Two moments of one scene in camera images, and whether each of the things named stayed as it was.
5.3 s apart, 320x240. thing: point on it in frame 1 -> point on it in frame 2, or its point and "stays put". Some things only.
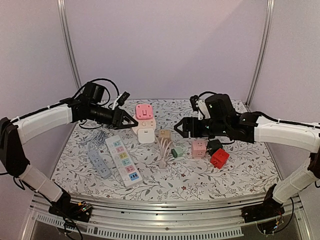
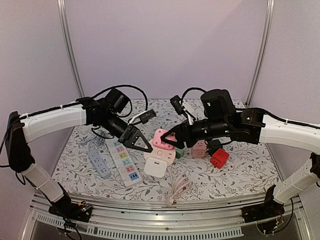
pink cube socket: (199, 148) stays put
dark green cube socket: (213, 145) stays put
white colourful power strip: (124, 164) stays put
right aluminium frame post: (268, 27) stays put
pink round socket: (146, 123) -> (169, 155)
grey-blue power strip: (104, 172) stays put
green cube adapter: (178, 151) stays put
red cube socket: (219, 158) stays put
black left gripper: (118, 119) -> (129, 139)
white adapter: (146, 135) -> (155, 167)
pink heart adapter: (144, 111) -> (157, 141)
